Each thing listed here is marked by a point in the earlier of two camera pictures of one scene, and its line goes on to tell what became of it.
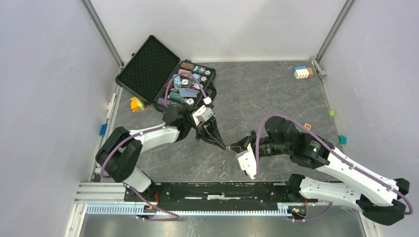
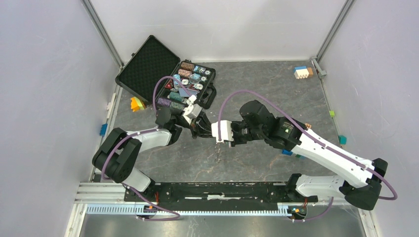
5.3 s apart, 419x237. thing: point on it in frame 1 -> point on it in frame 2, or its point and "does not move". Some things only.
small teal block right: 343,139 does not move
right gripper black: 243,143 -> 235,141
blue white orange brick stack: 302,72 does not move
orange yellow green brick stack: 137,105 does not move
